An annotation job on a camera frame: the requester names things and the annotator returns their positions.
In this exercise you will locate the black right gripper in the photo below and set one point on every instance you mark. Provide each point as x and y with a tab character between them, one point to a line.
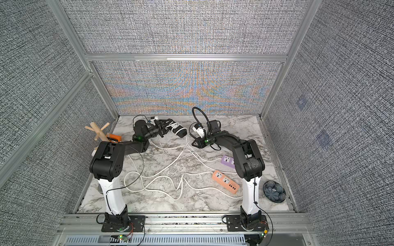
198	143

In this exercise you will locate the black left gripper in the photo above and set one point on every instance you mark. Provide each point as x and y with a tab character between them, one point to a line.
161	127

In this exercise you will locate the black and white power strip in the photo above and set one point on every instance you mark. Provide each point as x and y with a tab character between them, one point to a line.
179	130

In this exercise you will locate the pink power strip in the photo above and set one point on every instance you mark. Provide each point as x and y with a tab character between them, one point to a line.
225	182

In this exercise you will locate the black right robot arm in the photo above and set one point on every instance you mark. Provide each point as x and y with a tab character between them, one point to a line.
248	161

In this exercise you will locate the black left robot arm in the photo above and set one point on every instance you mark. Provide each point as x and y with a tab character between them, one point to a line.
107	163

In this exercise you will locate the orange box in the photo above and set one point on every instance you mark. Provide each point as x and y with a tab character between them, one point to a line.
114	138

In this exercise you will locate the wooden mug tree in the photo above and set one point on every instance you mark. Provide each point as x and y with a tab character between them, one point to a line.
99	134

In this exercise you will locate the dark blue bowl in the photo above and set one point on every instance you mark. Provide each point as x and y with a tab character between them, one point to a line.
274	191

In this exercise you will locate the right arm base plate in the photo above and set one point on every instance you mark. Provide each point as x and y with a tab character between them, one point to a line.
242	223

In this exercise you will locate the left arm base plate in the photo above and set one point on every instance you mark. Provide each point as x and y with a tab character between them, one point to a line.
133	223

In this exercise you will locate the aluminium front rail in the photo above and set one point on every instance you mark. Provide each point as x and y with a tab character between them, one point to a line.
280	222

